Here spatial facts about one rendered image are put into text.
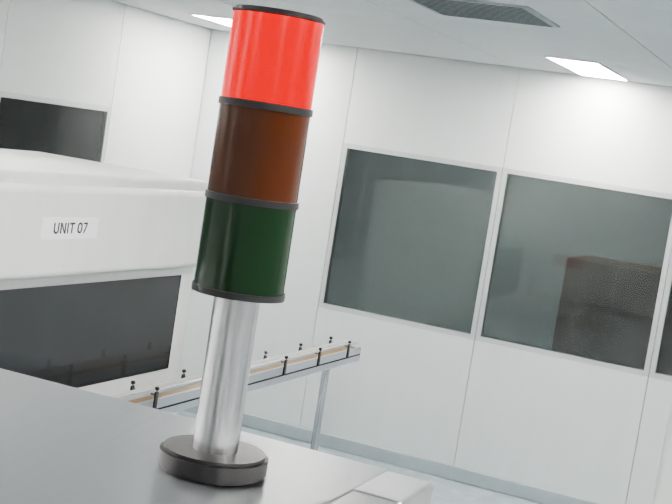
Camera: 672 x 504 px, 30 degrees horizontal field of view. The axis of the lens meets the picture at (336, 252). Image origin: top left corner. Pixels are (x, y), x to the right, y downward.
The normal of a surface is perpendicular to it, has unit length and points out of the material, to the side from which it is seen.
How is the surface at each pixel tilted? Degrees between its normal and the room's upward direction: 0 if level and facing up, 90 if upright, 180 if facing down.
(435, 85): 90
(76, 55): 90
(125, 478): 0
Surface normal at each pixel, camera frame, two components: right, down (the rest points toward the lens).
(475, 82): -0.39, 0.03
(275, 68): 0.14, 0.11
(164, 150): 0.91, 0.18
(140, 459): 0.15, -0.98
